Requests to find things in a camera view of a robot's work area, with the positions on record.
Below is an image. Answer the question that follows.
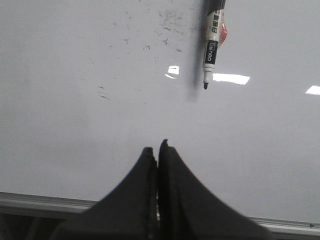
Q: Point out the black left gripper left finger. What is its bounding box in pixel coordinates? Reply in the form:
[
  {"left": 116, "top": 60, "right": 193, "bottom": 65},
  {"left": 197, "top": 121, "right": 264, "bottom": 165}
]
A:
[{"left": 50, "top": 147, "right": 158, "bottom": 240}]

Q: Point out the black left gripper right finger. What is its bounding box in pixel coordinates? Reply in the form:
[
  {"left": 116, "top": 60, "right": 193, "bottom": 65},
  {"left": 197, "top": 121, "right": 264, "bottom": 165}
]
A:
[{"left": 158, "top": 139, "right": 273, "bottom": 240}]

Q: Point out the black white whiteboard marker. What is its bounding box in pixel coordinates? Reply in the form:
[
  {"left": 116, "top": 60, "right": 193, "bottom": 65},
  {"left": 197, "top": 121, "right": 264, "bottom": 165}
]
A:
[{"left": 202, "top": 0, "right": 228, "bottom": 90}]

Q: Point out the white whiteboard with aluminium frame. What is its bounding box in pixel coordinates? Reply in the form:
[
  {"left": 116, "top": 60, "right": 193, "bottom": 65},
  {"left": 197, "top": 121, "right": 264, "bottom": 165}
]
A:
[{"left": 0, "top": 0, "right": 320, "bottom": 236}]

